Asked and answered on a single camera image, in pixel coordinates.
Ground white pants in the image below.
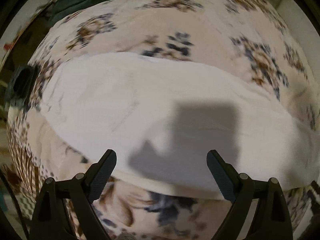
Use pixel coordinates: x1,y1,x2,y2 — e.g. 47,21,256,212
40,53,319,199

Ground floral cream bedspread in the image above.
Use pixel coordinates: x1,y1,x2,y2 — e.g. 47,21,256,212
5,0,319,239

